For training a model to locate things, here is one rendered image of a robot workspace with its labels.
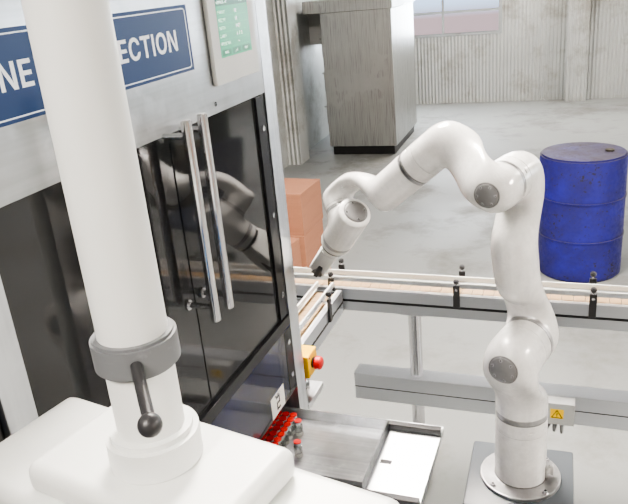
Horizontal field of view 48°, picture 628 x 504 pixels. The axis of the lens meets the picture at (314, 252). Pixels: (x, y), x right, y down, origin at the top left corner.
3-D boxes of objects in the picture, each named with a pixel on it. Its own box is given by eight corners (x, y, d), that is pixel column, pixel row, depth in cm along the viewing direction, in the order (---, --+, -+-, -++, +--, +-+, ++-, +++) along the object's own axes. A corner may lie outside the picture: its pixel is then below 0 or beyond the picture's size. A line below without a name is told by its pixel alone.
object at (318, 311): (280, 412, 212) (274, 367, 206) (233, 406, 217) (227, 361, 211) (347, 311, 271) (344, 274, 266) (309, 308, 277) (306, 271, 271)
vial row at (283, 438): (267, 465, 183) (265, 451, 181) (292, 425, 198) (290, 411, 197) (275, 467, 182) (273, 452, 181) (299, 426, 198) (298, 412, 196)
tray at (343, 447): (235, 472, 182) (234, 461, 181) (274, 414, 204) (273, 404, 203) (363, 493, 170) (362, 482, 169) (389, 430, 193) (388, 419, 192)
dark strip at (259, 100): (287, 390, 194) (253, 98, 165) (293, 381, 198) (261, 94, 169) (291, 391, 193) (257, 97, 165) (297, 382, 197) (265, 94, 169)
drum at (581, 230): (621, 255, 507) (629, 139, 477) (621, 287, 459) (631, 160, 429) (539, 250, 528) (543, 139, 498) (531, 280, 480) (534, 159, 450)
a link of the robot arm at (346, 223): (318, 222, 185) (328, 253, 181) (334, 195, 174) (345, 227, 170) (348, 219, 188) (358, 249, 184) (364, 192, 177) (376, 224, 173)
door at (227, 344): (209, 401, 153) (165, 133, 132) (283, 313, 191) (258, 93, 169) (212, 402, 153) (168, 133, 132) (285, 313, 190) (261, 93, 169)
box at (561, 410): (539, 422, 259) (539, 401, 256) (540, 414, 264) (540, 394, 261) (573, 427, 255) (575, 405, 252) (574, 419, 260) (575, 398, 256)
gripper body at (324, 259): (332, 220, 189) (320, 241, 198) (315, 247, 183) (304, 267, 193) (356, 235, 189) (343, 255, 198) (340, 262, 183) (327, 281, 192)
